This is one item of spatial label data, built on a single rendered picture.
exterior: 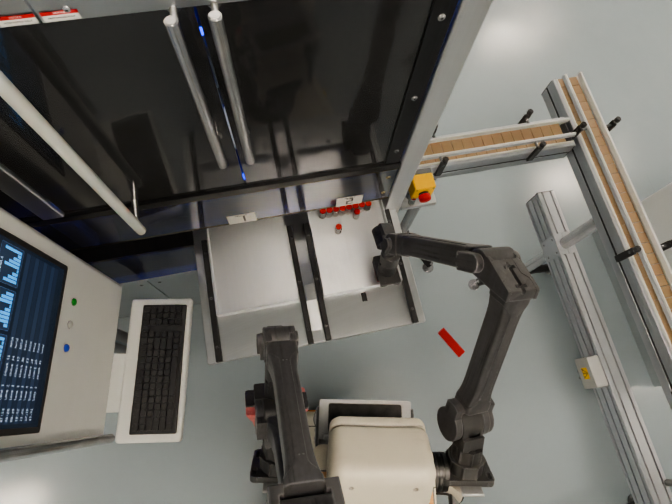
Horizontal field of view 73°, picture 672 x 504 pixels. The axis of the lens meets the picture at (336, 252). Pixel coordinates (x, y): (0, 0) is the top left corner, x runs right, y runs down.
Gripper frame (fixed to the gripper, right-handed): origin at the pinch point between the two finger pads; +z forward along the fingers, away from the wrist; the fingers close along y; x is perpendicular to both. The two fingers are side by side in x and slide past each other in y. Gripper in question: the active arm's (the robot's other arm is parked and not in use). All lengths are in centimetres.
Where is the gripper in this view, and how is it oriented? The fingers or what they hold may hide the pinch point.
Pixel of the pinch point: (383, 281)
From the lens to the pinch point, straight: 149.9
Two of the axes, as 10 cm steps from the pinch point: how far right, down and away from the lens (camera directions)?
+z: -0.2, 4.8, 8.8
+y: -2.0, -8.6, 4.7
